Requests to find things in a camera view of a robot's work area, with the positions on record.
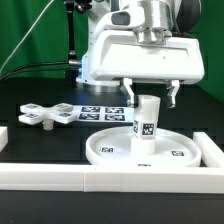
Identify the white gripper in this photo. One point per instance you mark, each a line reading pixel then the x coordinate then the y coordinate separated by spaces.
pixel 138 45

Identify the white round table top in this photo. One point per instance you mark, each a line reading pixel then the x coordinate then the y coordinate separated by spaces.
pixel 112 148

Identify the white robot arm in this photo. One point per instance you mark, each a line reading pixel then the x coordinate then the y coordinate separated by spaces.
pixel 185 14

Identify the white sheet with fiducial markers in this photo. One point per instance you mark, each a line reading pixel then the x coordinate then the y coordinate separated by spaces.
pixel 103 114

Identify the white cross-shaped table base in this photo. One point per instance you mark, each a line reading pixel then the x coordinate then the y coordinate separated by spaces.
pixel 33 114

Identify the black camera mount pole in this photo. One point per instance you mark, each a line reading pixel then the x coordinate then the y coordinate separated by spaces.
pixel 79 6

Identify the white U-shaped workspace frame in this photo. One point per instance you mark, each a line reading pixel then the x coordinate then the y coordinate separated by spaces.
pixel 89 178

